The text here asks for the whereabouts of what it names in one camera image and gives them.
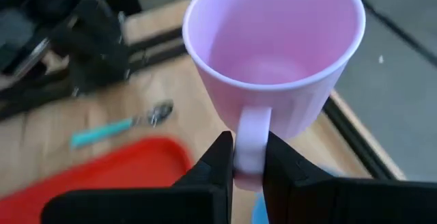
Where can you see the pink plastic mug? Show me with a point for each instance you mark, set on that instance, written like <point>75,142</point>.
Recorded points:
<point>273,29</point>

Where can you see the red plastic tray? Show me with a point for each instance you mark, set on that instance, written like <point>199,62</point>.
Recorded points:
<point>102,172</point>

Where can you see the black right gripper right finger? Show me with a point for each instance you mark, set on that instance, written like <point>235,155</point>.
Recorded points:
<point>324,203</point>

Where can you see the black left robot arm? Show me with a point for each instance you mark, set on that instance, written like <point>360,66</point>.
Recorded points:
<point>92,46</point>

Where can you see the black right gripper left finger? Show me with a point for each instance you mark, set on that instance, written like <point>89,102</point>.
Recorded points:
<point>191,203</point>

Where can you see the blue plastic bowl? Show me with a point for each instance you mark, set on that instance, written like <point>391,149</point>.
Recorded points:
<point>260,212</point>

